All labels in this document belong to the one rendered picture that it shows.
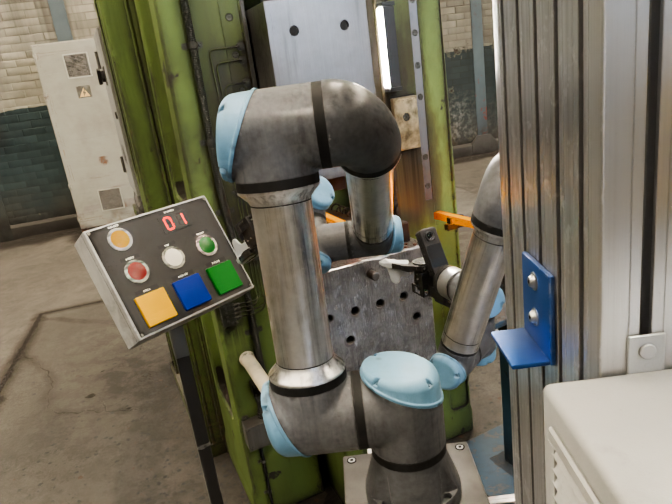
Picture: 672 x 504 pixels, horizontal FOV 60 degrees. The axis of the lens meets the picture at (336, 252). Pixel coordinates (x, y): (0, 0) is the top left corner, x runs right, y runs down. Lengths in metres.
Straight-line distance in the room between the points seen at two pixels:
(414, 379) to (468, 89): 7.88
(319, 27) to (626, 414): 1.41
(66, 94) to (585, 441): 6.80
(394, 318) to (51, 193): 6.36
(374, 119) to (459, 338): 0.52
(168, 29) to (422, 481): 1.31
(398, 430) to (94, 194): 6.41
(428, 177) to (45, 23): 6.21
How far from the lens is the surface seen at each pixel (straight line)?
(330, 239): 1.11
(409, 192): 2.00
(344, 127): 0.74
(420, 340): 1.93
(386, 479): 0.94
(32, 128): 7.75
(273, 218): 0.77
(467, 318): 1.11
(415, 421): 0.86
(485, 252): 1.04
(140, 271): 1.42
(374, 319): 1.82
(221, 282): 1.48
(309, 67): 1.68
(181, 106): 1.72
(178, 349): 1.60
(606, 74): 0.43
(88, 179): 7.07
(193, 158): 1.73
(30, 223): 7.91
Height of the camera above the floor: 1.48
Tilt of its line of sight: 18 degrees down
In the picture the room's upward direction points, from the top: 8 degrees counter-clockwise
